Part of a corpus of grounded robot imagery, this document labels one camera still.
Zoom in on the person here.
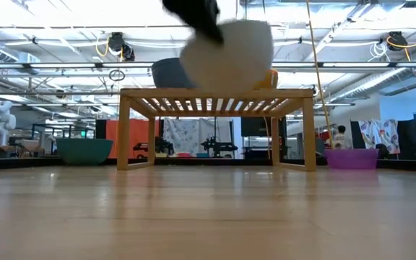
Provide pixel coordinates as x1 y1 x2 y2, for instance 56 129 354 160
332 124 353 150

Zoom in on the orange partition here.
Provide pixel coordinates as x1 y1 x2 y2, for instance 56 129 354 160
105 118 160 159

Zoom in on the black metal table frame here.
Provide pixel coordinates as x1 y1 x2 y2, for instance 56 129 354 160
0 157 416 173

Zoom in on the floral cloth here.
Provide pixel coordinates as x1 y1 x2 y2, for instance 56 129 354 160
357 118 401 155

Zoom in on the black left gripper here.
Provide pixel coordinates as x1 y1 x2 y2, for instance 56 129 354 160
161 0 226 47

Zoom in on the teal bowl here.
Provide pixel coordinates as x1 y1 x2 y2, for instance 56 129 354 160
55 138 114 166

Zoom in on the white bowl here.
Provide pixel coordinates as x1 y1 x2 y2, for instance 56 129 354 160
178 19 274 94

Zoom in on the purple translucent bowl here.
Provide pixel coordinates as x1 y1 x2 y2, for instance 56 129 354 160
324 148 380 170

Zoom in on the wooden slatted shelf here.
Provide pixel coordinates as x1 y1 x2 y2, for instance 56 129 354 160
116 87 317 173

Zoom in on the patterned white cloth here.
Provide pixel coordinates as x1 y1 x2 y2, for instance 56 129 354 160
162 118 201 157

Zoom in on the black ceiling cable reel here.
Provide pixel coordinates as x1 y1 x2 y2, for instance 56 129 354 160
386 30 410 51
106 31 136 62

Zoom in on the black screen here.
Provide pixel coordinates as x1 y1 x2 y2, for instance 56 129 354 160
240 116 287 138

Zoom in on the yellow translucent bowl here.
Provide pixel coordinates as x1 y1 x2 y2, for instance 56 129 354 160
253 69 279 90

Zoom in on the blue bowl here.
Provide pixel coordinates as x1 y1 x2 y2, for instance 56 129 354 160
151 57 199 89

